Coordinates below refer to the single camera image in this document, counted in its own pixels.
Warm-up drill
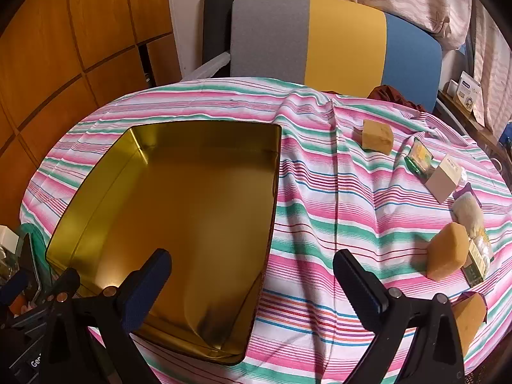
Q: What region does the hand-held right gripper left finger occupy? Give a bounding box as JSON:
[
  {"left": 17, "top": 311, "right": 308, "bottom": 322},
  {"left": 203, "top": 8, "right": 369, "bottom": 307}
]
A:
[{"left": 38, "top": 249, "right": 172, "bottom": 384}]

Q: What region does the green yellow packet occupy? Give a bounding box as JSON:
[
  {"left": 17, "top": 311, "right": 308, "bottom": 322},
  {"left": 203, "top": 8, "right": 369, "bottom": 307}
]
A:
[{"left": 404, "top": 137, "right": 436, "bottom": 179}]

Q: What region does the grey yellow blue chair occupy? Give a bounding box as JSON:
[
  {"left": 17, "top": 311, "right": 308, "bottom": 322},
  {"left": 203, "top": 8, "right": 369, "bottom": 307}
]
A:
[{"left": 229, "top": 0, "right": 443, "bottom": 113}]

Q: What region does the striped pink green tablecloth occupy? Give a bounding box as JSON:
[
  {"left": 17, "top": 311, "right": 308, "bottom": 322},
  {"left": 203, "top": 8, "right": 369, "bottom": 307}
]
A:
[{"left": 19, "top": 77, "right": 512, "bottom": 384}]

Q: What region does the large yellow sponge block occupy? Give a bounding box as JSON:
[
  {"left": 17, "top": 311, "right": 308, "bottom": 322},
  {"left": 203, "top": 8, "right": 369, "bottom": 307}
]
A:
[{"left": 425, "top": 222, "right": 469, "bottom": 281}]

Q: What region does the small yellow sponge cube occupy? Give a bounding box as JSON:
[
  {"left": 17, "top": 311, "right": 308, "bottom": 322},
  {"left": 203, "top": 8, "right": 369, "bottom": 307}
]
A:
[{"left": 354, "top": 119, "right": 395, "bottom": 155}]

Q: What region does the beige carton box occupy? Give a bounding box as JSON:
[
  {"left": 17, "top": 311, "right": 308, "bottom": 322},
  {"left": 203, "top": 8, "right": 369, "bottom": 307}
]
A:
[{"left": 425, "top": 156, "right": 464, "bottom": 204}]

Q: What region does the cream knit glove roll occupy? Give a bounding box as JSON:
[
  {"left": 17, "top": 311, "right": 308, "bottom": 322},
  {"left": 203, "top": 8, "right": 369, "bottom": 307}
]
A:
[{"left": 451, "top": 195, "right": 485, "bottom": 238}]

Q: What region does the pink wavy print curtain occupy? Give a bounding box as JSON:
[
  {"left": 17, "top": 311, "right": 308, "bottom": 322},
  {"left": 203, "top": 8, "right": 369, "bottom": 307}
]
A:
[{"left": 470, "top": 0, "right": 512, "bottom": 139}]

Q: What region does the wooden desk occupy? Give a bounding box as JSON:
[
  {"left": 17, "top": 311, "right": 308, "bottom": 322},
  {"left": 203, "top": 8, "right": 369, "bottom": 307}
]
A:
[{"left": 437, "top": 90, "right": 512, "bottom": 164}]

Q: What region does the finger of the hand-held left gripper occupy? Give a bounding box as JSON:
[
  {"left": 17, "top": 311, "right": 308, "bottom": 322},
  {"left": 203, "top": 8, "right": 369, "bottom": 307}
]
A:
[{"left": 0, "top": 270, "right": 30, "bottom": 308}]

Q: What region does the white plastic object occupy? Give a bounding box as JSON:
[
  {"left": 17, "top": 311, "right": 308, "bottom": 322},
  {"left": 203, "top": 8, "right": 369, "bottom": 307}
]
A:
[{"left": 0, "top": 226, "right": 20, "bottom": 260}]

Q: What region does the gold metal tin box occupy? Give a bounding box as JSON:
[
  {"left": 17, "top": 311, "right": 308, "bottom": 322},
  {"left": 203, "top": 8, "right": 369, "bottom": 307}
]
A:
[{"left": 45, "top": 122, "right": 283, "bottom": 366}]

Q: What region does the white labelled box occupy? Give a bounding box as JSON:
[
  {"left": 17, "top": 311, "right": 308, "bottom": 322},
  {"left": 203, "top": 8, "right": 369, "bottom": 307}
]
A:
[{"left": 455, "top": 71, "right": 483, "bottom": 113}]

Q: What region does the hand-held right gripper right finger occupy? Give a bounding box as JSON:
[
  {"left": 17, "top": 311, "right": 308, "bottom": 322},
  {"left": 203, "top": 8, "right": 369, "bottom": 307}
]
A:
[{"left": 333, "top": 249, "right": 467, "bottom": 384}]

